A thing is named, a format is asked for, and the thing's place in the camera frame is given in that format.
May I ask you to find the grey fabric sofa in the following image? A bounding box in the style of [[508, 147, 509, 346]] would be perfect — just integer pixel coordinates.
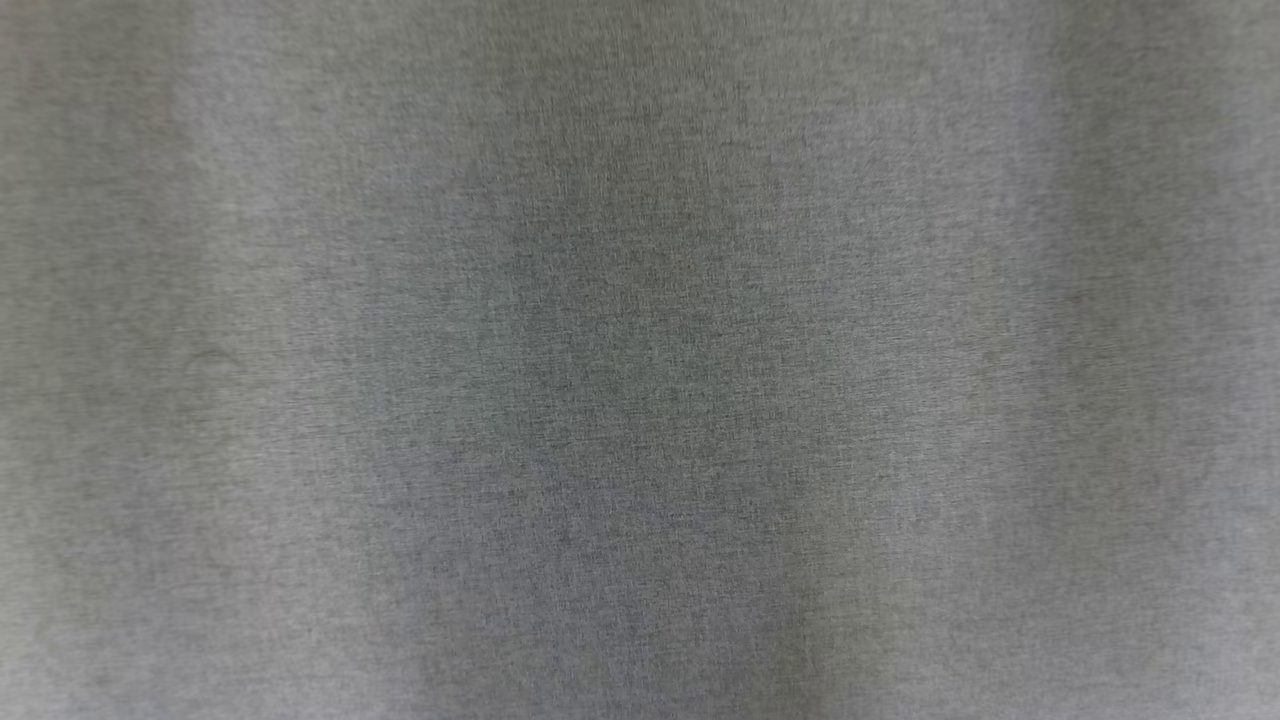
[[0, 0, 1280, 720]]

